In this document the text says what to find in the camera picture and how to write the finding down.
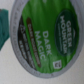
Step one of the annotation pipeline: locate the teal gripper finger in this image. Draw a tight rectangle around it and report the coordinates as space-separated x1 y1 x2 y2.
0 9 9 50

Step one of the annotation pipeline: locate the green Dark Magic kcup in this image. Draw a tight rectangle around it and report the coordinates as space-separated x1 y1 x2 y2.
9 0 84 70

